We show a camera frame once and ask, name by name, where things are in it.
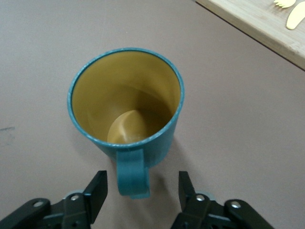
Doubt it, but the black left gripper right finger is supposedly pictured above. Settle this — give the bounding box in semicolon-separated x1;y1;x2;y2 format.
171;170;276;229

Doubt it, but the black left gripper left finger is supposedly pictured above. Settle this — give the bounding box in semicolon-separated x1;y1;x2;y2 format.
0;170;108;229

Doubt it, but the teal cup with yellow inside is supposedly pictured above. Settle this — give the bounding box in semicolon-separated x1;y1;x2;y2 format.
67;47;185;200

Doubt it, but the yellow plastic knife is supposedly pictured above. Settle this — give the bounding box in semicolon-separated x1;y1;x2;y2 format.
286;2;305;31

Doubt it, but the bamboo cutting board, metal handle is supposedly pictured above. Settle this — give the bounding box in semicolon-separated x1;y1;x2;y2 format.
195;0;305;71

